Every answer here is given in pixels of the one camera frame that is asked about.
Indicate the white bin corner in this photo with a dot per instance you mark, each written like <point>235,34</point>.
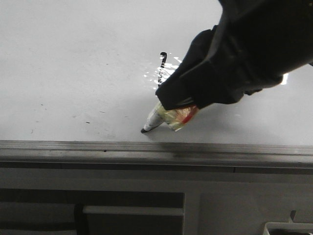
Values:
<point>287,228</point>

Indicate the white marker with tape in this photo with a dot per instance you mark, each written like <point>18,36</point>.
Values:
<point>175,118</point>

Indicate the white shelf bar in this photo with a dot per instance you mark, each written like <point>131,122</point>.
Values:
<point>133,210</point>

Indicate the white whiteboard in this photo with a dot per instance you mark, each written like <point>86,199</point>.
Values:
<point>86,70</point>

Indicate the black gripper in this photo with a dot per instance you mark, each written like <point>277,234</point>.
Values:
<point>254,45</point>

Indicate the aluminium whiteboard frame rail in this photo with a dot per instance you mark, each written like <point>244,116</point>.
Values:
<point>165,154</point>

